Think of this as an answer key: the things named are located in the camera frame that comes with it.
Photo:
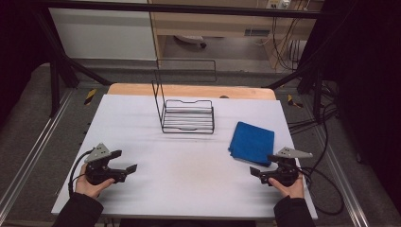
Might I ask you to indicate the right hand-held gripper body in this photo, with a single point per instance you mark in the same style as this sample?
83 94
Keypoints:
285 171

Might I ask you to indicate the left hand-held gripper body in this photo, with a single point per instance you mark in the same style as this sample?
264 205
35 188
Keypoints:
98 168

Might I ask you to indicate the blue towel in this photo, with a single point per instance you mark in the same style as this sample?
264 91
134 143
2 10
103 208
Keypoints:
252 143

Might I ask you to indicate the person's right hand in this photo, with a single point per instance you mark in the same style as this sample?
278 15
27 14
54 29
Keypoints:
291 190

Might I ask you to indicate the person's left hand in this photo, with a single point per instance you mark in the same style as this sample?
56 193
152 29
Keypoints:
88 188

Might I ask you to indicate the yellow black tape strip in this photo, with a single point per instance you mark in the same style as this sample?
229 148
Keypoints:
293 101
90 96

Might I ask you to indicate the black metal stand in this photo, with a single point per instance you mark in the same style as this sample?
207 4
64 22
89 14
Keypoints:
56 72
317 85

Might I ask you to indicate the black curtain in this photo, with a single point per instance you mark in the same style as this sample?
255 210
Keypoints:
369 88
17 56

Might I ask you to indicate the white cabinet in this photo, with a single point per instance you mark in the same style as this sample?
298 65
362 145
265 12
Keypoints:
101 31

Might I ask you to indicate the white chair base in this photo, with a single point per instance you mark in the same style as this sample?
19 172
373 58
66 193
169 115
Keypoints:
189 38

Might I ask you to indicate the wooden desk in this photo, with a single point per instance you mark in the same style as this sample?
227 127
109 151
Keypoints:
220 23

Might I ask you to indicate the white power strip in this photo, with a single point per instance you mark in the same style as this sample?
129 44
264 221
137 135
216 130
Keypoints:
277 3

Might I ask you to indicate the black metal crossbar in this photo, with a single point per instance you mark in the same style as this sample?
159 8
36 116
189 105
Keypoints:
176 8

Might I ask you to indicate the aluminium rail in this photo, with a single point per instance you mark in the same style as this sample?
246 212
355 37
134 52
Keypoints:
34 148
343 179

